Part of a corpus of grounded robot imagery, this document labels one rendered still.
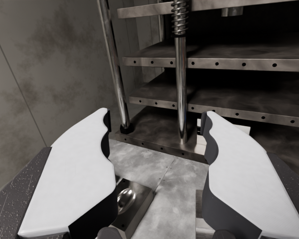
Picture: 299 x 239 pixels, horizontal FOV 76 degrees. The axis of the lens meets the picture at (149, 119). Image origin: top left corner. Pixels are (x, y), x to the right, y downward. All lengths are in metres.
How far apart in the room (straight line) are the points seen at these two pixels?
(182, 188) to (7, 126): 2.10
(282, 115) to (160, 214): 0.69
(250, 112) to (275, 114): 0.10
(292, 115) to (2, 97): 2.47
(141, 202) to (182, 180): 0.25
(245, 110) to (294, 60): 0.28
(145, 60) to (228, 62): 0.44
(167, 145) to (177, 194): 0.37
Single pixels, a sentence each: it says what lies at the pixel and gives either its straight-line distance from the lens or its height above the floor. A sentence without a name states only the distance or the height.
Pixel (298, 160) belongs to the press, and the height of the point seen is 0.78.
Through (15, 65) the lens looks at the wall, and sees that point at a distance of 2.60.
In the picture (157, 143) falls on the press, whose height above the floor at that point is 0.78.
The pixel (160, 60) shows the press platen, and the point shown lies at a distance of 1.08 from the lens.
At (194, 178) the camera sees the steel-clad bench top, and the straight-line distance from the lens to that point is 0.98.
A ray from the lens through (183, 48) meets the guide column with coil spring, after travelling 0.98.
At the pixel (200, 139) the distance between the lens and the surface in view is 1.18.
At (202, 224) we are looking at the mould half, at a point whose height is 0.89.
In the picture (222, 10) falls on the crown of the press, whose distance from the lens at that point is 1.24.
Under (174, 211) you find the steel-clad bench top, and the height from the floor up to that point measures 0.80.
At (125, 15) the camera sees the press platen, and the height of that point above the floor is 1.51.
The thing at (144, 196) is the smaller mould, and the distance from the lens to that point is 0.83.
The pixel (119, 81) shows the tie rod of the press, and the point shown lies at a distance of 1.20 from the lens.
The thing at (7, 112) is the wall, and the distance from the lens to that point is 2.58.
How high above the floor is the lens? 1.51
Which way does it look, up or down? 29 degrees down
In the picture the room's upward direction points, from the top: 7 degrees counter-clockwise
